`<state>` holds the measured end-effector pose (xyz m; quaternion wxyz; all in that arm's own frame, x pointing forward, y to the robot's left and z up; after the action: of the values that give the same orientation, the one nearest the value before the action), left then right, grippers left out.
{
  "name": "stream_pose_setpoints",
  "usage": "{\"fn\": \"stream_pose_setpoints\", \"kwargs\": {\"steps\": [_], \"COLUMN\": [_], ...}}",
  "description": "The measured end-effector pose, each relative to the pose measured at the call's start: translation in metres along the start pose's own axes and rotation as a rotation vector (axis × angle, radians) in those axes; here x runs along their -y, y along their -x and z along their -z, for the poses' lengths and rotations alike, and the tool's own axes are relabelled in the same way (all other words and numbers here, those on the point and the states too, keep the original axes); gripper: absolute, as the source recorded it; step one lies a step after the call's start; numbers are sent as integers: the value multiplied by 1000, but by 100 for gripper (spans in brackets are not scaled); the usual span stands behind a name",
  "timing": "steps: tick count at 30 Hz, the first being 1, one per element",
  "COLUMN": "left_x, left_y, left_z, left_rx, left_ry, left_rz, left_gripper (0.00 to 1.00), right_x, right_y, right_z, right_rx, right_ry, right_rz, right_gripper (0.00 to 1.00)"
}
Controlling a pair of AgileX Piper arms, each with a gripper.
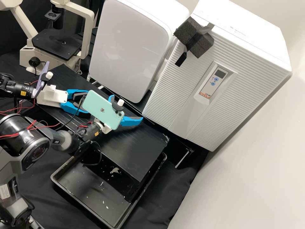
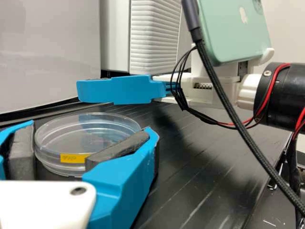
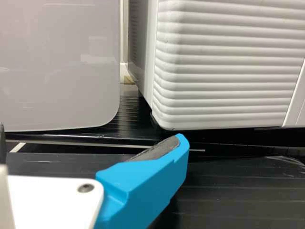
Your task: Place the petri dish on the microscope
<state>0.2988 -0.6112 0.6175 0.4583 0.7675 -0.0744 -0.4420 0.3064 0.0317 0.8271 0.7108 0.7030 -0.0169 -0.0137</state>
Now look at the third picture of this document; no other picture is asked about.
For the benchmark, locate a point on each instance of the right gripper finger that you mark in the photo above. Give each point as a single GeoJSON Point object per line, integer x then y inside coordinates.
{"type": "Point", "coordinates": [143, 186]}

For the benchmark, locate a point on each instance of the incubator door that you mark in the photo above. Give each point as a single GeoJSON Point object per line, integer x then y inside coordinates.
{"type": "Point", "coordinates": [226, 71]}

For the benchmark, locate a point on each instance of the white box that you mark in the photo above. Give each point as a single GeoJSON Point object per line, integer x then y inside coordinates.
{"type": "Point", "coordinates": [59, 59]}

